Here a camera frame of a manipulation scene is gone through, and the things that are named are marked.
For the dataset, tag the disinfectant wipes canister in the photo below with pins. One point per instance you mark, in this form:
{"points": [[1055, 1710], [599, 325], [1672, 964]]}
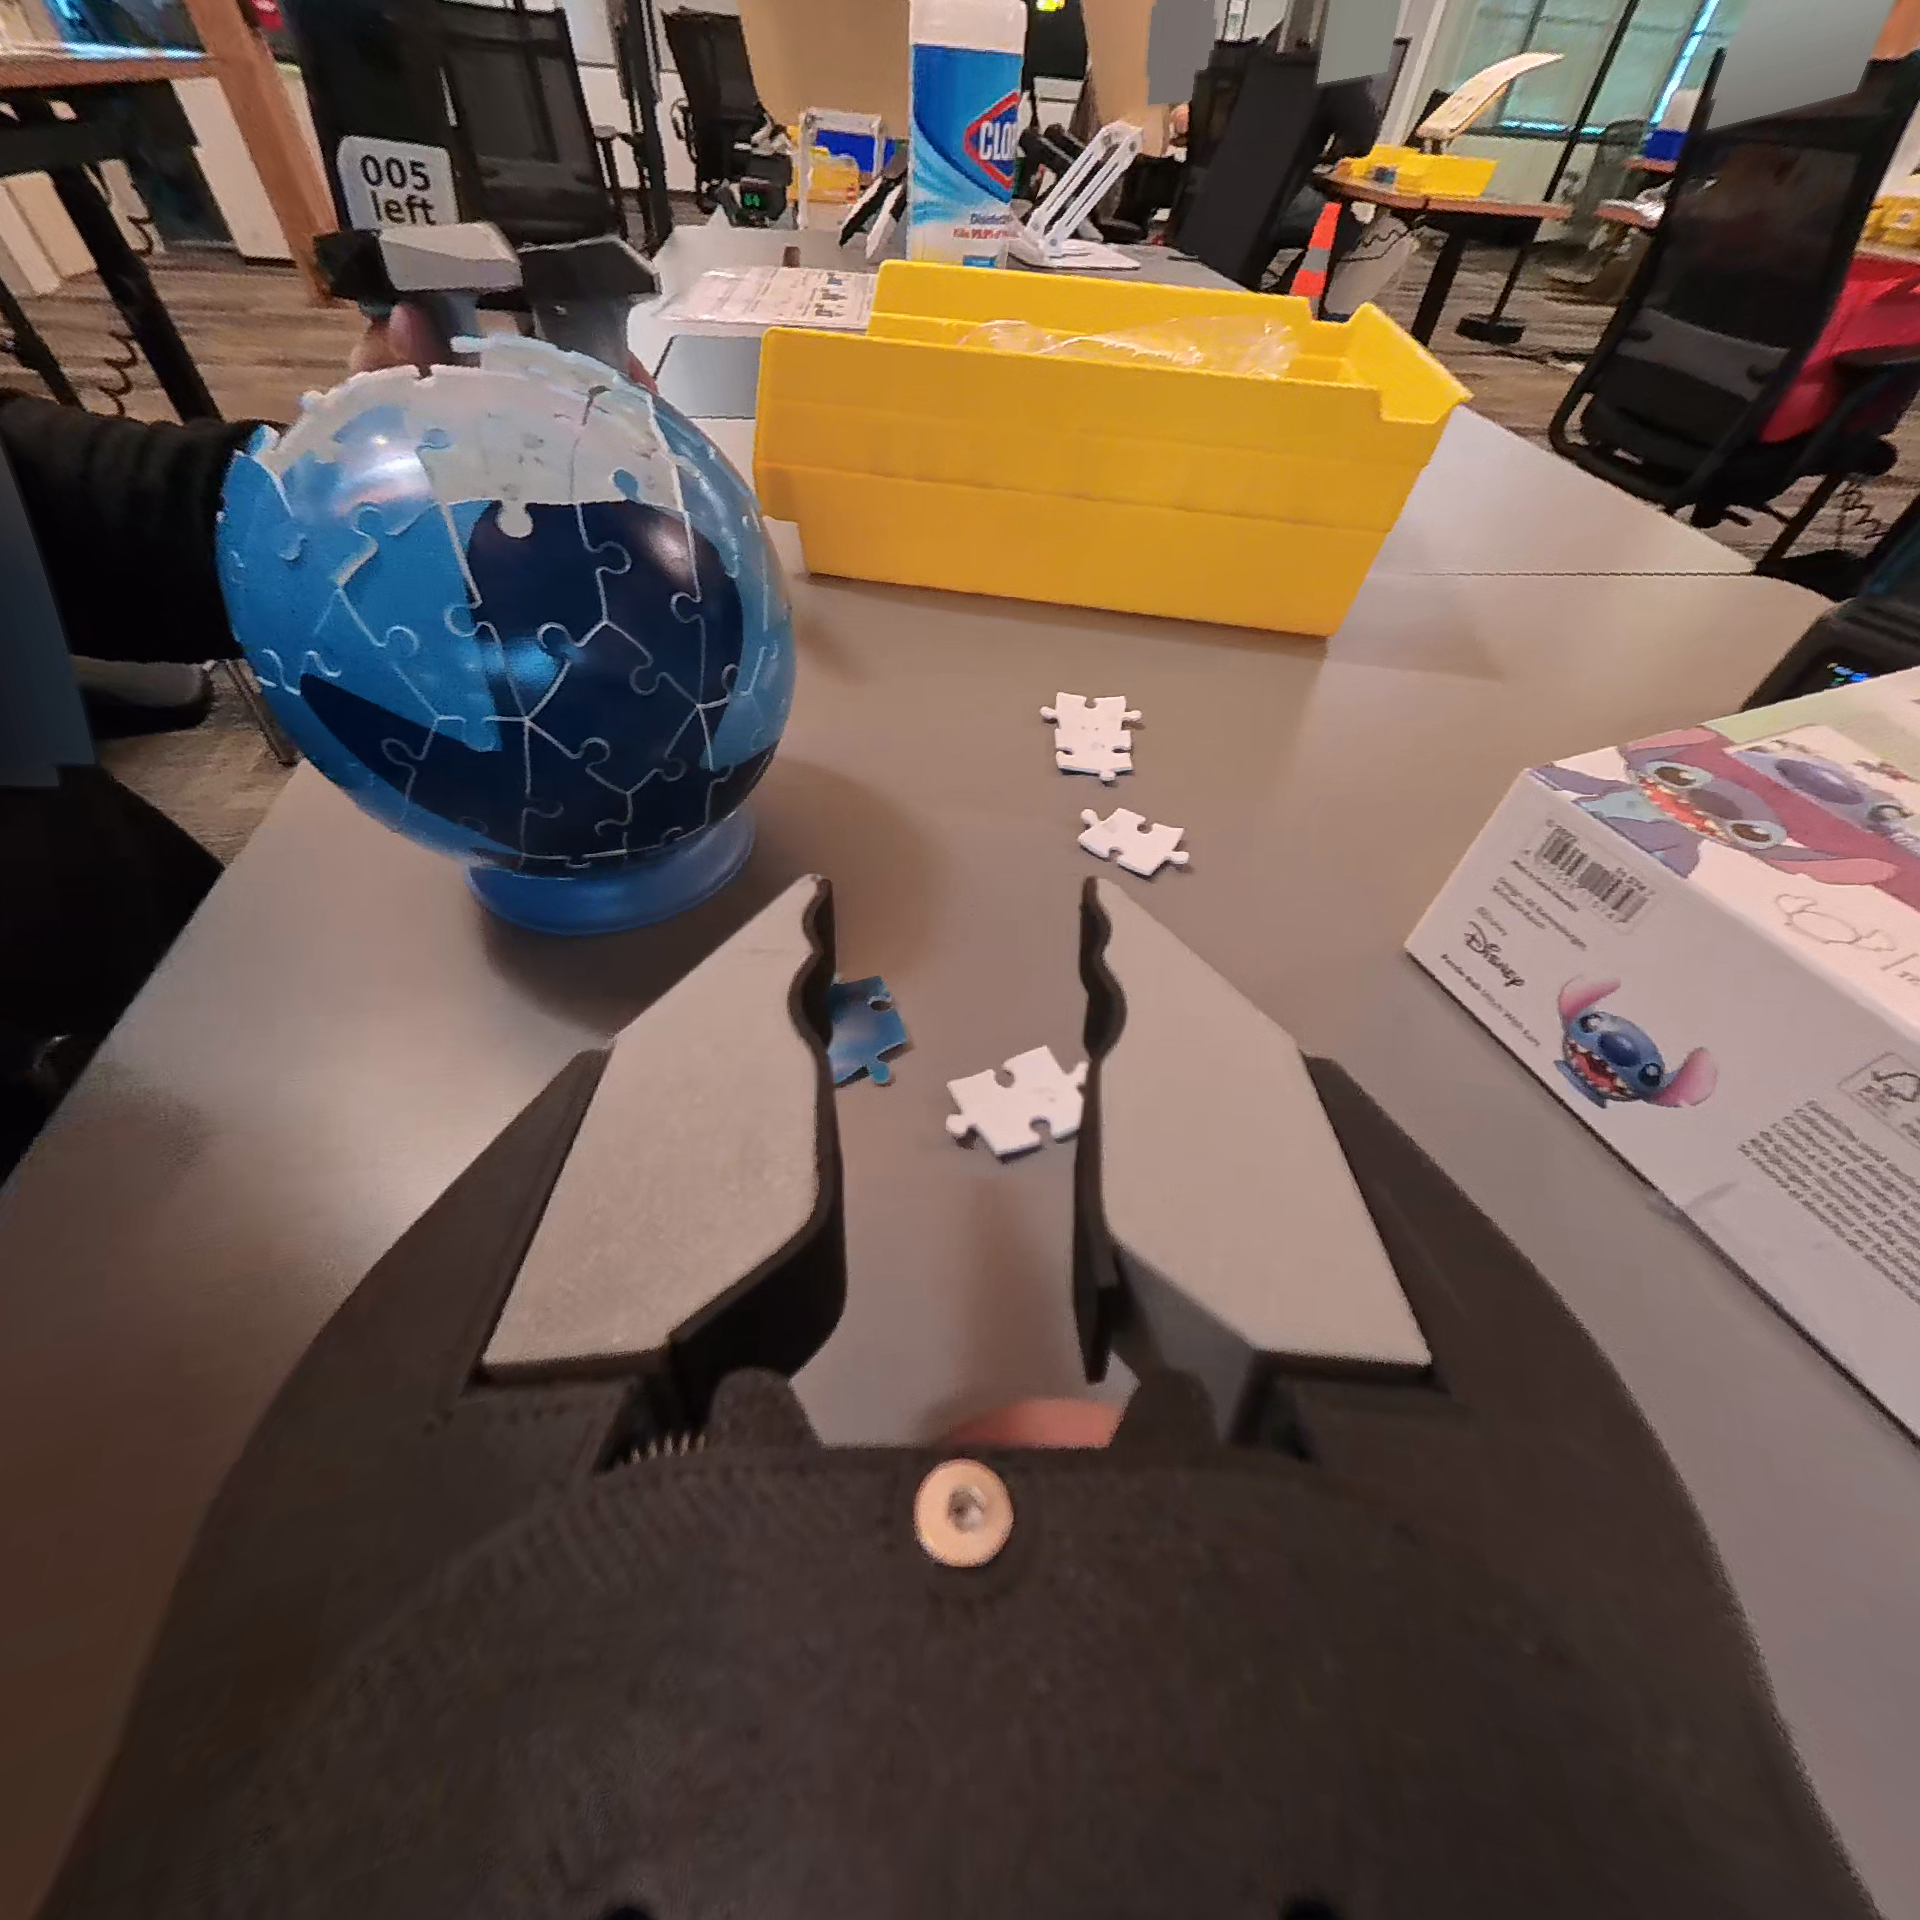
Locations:
{"points": [[963, 135]]}

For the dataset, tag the clear plastic bag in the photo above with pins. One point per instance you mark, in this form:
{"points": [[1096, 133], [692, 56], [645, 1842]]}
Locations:
{"points": [[1142, 342]]}

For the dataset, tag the wooden shelf frame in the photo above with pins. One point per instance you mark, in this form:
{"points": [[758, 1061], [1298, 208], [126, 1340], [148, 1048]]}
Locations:
{"points": [[255, 120]]}

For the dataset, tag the white plastic stand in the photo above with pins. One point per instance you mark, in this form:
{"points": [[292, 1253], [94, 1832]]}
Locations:
{"points": [[1077, 203]]}

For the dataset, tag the black electronic device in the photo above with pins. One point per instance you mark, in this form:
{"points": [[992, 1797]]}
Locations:
{"points": [[1853, 652]]}

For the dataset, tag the blue ball stand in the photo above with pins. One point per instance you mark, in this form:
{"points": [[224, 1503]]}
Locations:
{"points": [[629, 888]]}

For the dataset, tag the round background table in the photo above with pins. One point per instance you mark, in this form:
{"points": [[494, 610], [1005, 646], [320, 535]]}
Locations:
{"points": [[1447, 212]]}

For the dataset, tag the white joined puzzle pieces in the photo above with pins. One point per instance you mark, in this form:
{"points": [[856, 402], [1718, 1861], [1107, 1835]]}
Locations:
{"points": [[1093, 735]]}

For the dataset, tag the printed paper sheet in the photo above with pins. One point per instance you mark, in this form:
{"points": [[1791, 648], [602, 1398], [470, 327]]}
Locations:
{"points": [[764, 296]]}

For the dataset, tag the orange traffic cone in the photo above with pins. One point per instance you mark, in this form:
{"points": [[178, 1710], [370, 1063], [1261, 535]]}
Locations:
{"points": [[1316, 252]]}

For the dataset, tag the person's left hand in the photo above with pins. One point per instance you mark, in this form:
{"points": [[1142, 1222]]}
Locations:
{"points": [[378, 346]]}

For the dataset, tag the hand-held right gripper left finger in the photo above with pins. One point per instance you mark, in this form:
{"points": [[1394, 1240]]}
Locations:
{"points": [[683, 1155]]}

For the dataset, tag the blue puzzle ball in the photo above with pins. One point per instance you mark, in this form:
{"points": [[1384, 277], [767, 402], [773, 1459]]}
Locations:
{"points": [[510, 629]]}

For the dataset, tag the clear acrylic holder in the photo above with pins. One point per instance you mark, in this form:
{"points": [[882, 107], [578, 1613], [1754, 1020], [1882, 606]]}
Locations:
{"points": [[850, 158]]}

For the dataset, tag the white puzzle piece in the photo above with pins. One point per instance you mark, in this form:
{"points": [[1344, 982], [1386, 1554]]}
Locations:
{"points": [[1133, 840], [1018, 1102]]}

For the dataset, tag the white cartoon puzzle box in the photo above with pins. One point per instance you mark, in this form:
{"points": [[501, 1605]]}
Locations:
{"points": [[1724, 991]]}

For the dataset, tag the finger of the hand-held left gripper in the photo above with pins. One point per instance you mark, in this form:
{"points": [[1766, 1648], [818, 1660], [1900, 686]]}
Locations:
{"points": [[443, 271], [592, 294]]}

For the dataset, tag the person's left forearm black sleeve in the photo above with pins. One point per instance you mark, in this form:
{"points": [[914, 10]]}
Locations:
{"points": [[119, 524]]}

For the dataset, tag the blue puzzle piece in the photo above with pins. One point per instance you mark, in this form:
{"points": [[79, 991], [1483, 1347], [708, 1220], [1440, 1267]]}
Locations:
{"points": [[867, 1028]]}

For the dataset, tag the stacked yellow plastic bins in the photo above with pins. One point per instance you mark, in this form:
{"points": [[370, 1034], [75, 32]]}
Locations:
{"points": [[1079, 494]]}

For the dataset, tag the small yellow bin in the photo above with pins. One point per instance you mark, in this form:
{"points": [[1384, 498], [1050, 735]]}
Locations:
{"points": [[1435, 170]]}

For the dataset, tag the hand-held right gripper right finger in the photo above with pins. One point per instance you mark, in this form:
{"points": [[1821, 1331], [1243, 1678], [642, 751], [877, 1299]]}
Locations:
{"points": [[1223, 1155]]}

